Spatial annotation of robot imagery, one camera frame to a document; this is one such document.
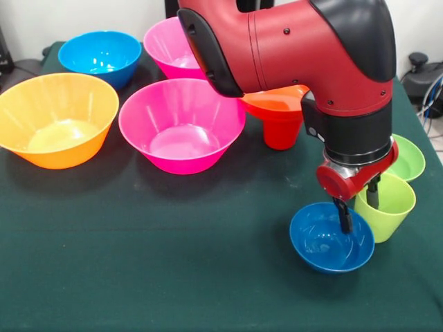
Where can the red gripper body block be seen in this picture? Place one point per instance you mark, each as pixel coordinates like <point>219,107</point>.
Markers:
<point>337,183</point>

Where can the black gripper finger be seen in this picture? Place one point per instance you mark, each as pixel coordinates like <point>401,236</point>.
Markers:
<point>346,221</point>
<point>373,197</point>

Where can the lime green plastic cup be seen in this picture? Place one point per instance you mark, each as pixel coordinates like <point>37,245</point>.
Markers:
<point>391,221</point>

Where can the small dark blue bowl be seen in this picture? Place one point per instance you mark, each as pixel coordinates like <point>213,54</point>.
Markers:
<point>322,245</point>

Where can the red plastic cup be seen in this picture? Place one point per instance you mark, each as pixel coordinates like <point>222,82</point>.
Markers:
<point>281,136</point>

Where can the red-orange wide bowl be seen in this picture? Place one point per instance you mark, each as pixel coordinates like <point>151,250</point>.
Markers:
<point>277,102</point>

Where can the large pink bowl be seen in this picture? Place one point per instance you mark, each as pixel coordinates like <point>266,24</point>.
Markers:
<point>182,128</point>
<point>166,45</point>

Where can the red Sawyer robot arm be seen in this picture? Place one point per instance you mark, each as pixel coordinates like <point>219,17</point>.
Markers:
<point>294,45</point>

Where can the small green bowl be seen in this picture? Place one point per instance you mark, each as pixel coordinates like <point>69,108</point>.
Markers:
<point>412,162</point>

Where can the dark green table cloth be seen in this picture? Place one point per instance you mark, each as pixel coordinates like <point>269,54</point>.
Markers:
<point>138,242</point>

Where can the light blue bowl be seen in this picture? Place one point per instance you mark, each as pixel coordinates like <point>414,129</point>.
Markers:
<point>100,57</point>

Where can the large orange bowl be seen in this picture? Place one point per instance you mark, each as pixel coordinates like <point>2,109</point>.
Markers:
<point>57,121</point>

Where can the black device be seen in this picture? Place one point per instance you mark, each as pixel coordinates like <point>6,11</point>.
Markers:
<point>5,52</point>

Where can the black pedestal foot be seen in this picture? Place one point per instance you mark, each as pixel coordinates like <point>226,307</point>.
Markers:
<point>26,65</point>
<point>420,79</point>

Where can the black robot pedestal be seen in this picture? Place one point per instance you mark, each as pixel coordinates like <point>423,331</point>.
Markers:
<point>171,8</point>

